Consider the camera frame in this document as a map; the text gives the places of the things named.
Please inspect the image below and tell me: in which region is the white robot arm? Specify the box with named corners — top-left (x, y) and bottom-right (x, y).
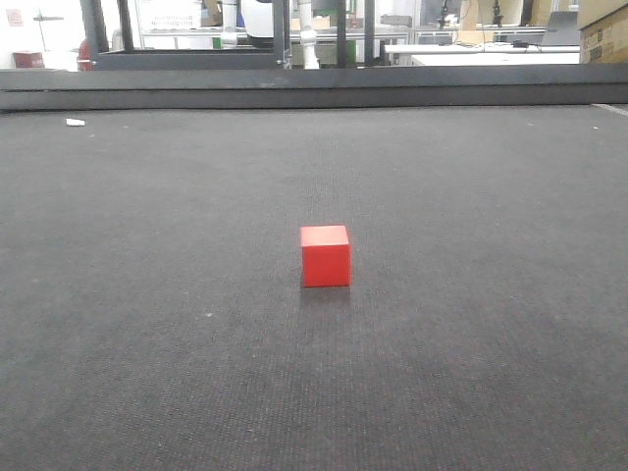
top-left (297, 0), bottom-right (320, 70)

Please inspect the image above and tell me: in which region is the red cube block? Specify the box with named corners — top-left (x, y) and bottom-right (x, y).
top-left (300, 225), bottom-right (351, 288)

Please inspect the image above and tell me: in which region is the white table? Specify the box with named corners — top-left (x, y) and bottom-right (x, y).
top-left (385, 43), bottom-right (580, 67)

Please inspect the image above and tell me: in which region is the white paper scrap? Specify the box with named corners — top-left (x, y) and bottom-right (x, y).
top-left (66, 118), bottom-right (85, 128)

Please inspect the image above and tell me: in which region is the dark raised platform edge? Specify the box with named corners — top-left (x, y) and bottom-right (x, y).
top-left (1, 64), bottom-right (627, 112)

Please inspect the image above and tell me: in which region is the red box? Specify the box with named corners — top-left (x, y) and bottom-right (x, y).
top-left (13, 51), bottom-right (45, 69)

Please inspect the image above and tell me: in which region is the brown cardboard box right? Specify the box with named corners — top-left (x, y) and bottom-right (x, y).
top-left (577, 0), bottom-right (627, 64)

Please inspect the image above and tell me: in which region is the black metal frame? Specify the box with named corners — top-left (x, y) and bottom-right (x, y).
top-left (80, 1), bottom-right (394, 71)

